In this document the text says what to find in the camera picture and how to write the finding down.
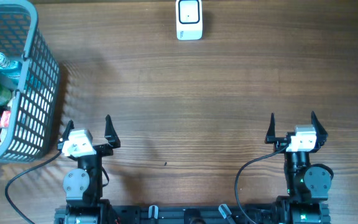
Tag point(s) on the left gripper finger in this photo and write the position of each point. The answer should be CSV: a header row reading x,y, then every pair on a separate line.
x,y
67,131
110,134

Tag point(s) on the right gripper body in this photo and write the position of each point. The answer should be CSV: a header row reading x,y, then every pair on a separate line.
x,y
280,143

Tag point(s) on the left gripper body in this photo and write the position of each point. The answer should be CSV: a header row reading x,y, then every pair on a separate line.
x,y
101,151

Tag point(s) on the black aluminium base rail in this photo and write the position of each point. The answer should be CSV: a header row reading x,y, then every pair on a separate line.
x,y
258,213

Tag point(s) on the white barcode scanner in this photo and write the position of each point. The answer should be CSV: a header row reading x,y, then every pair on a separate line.
x,y
189,19

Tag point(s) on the grey plastic mesh basket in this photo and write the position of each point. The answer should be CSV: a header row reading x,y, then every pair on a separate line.
x,y
34,96

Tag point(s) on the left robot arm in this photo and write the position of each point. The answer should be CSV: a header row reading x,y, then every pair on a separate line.
x,y
84,185

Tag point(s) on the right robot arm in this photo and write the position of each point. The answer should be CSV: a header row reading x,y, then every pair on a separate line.
x,y
307,184

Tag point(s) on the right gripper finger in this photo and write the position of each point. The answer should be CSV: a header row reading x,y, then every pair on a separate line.
x,y
270,135
321,133

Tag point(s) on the blue mouthwash bottle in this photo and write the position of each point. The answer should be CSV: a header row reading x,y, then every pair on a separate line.
x,y
10,71

